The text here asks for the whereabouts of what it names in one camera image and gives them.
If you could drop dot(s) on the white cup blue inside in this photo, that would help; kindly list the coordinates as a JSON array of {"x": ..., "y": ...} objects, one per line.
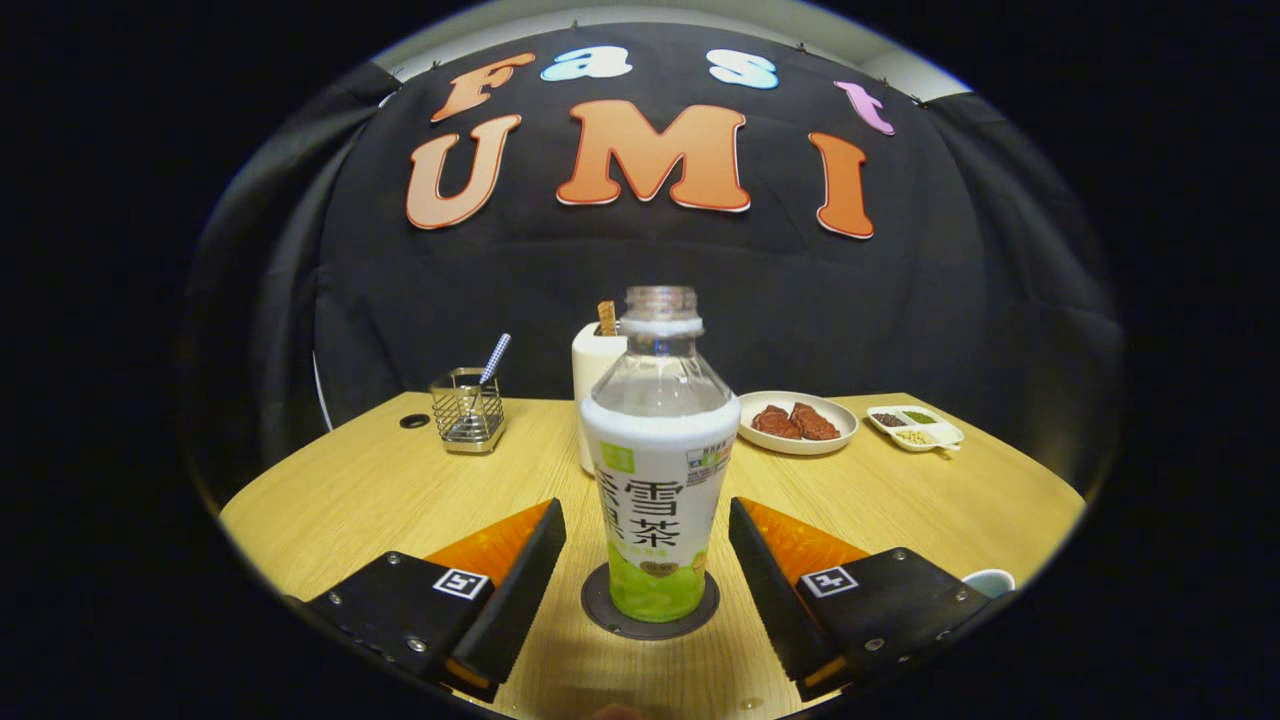
[{"x": 990, "y": 583}]

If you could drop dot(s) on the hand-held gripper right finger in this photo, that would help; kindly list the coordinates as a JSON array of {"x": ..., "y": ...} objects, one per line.
[{"x": 770, "y": 590}]

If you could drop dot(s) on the wooden table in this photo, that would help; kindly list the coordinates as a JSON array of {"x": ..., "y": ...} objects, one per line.
[{"x": 400, "y": 500}]

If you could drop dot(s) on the black table grommet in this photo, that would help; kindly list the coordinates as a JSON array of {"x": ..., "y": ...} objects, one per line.
[{"x": 414, "y": 421}]

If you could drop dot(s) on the cream toaster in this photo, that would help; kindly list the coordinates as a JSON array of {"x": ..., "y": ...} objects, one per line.
[{"x": 592, "y": 370}]

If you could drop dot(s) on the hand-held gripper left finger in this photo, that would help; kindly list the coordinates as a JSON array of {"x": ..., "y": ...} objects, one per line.
[{"x": 520, "y": 595}]

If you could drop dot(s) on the clear juice bottle white label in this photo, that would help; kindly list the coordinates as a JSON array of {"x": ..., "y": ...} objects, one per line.
[{"x": 655, "y": 470}]

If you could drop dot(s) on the brown meat piece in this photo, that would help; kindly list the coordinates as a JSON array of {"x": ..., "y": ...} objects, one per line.
[
  {"x": 818, "y": 423},
  {"x": 775, "y": 423}
]

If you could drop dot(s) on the white round plate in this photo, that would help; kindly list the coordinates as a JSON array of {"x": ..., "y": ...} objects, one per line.
[{"x": 800, "y": 447}]

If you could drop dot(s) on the brown toast slice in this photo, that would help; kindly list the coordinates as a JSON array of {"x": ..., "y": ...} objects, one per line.
[{"x": 607, "y": 318}]

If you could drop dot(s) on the dark round coaster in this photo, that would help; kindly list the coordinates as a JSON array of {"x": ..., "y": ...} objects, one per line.
[{"x": 598, "y": 612}]

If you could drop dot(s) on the white divided condiment tray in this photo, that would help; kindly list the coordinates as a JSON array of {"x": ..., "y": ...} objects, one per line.
[{"x": 915, "y": 428}]

